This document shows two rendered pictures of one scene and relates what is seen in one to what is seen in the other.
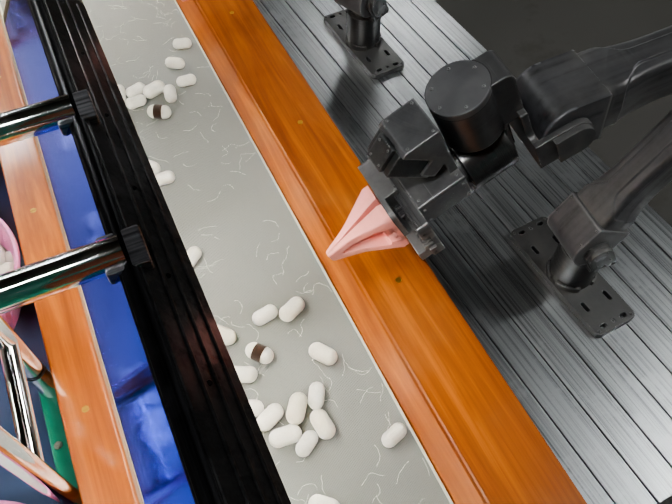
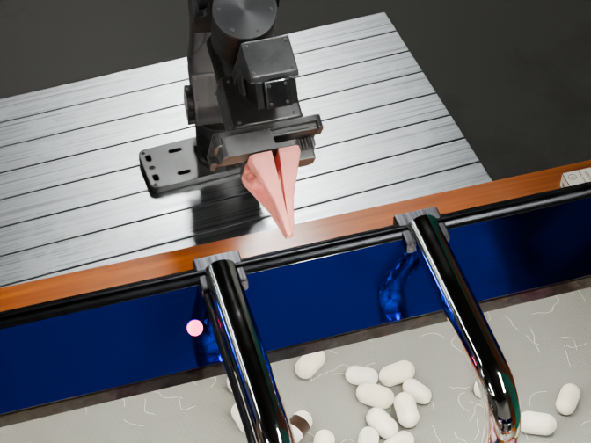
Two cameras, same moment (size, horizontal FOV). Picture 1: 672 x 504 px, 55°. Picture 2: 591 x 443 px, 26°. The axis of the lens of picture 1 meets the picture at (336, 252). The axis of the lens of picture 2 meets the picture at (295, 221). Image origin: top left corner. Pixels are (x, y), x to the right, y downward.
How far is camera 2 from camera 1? 87 cm
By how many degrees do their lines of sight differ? 48
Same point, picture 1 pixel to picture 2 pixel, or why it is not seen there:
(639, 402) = (381, 144)
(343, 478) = (455, 368)
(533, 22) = not seen: outside the picture
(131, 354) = (514, 236)
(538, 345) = (303, 203)
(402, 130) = (271, 63)
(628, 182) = not seen: hidden behind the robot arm
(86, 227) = (366, 279)
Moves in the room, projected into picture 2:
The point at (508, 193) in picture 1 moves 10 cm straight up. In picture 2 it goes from (86, 179) to (76, 119)
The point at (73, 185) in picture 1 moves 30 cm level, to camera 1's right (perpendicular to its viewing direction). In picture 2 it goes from (308, 292) to (360, 26)
